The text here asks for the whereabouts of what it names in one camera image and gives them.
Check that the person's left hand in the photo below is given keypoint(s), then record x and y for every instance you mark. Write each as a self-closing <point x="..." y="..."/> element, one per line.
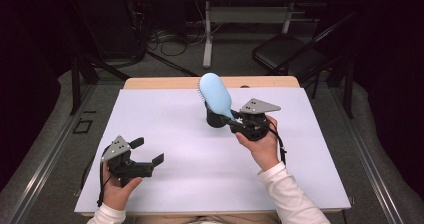
<point x="115" y="192"/>

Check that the black folding chair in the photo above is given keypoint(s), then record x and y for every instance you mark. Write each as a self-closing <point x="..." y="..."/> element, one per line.
<point x="283" y="50"/>

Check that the white table mat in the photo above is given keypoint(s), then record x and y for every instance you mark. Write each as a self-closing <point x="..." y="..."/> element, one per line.
<point x="200" y="177"/>

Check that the black floor socket frame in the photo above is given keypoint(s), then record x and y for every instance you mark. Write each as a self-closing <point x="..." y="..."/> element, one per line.
<point x="75" y="129"/>

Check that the black mesh pen cup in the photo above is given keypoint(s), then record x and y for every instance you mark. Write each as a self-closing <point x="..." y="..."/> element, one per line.
<point x="214" y="121"/>

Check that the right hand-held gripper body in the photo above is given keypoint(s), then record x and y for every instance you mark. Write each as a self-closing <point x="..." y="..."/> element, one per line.
<point x="256" y="107"/>

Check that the metal floor rail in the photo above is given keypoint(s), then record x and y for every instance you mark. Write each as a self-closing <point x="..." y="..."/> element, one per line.
<point x="366" y="157"/>
<point x="50" y="157"/>

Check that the black metal stand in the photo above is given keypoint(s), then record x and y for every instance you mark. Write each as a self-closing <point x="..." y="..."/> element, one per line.
<point x="348" y="90"/>
<point x="76" y="84"/>

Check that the white-legged desk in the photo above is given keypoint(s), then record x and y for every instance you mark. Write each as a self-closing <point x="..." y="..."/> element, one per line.
<point x="248" y="14"/>

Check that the person's lap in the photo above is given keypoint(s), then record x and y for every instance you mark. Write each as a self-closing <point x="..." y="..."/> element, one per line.
<point x="166" y="219"/>

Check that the light blue hairbrush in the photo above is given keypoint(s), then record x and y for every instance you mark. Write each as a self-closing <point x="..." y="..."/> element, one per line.
<point x="216" y="94"/>

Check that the person's right hand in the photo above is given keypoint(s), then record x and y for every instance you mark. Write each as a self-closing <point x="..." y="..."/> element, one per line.
<point x="265" y="150"/>

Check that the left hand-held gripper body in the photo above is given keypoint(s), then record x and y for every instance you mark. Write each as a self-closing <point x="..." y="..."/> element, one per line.
<point x="116" y="149"/>

